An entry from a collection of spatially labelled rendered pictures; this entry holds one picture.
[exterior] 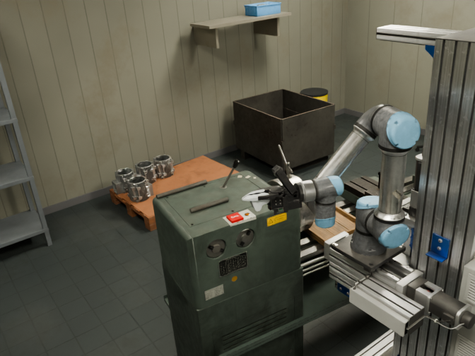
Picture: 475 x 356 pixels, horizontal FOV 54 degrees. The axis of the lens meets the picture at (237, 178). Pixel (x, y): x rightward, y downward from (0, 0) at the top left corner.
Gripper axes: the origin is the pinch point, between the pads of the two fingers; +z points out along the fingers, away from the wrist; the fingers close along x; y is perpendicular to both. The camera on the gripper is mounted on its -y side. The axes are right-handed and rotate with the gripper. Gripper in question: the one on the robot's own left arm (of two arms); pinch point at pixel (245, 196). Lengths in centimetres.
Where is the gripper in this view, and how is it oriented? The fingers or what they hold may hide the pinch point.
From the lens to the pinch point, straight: 161.4
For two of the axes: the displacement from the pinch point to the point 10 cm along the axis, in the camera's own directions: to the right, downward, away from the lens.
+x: -2.5, -2.8, 9.3
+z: -9.6, 1.7, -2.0
